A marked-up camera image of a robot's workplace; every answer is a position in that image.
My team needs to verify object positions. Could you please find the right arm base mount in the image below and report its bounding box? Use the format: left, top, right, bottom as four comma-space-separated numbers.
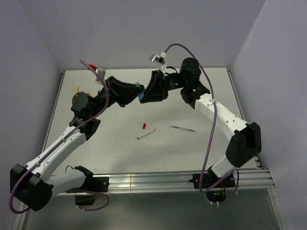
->
189, 168, 236, 204

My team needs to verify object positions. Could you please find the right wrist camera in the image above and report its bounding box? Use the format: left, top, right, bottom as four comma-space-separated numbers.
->
149, 52, 167, 74

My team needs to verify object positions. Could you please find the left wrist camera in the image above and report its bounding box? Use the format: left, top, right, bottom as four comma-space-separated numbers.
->
89, 64, 106, 85

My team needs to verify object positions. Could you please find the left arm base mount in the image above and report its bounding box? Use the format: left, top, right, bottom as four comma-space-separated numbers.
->
70, 177, 110, 211

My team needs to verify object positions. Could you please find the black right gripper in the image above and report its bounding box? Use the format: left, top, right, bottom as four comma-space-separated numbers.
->
139, 69, 188, 103

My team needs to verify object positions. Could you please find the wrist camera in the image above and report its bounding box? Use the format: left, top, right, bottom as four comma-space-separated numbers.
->
149, 52, 167, 74
89, 64, 106, 85

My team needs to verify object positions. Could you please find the blue highlighter pen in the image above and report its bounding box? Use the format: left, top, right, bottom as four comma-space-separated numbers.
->
138, 92, 144, 100

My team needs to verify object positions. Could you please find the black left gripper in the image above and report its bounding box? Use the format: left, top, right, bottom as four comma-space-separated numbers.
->
91, 77, 146, 117

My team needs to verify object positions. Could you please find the aluminium rail frame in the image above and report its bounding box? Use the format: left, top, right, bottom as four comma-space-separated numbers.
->
12, 68, 288, 230

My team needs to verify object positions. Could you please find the purple ballpoint pen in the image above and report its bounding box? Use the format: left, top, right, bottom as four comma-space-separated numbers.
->
170, 126, 196, 132

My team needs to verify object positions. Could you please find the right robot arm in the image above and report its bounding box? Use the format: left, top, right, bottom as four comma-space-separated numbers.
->
139, 55, 261, 187

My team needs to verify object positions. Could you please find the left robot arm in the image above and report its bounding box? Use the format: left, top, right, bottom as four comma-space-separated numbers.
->
10, 76, 145, 211

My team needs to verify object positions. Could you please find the white pen with red tip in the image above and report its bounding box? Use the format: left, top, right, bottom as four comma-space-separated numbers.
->
137, 129, 156, 140

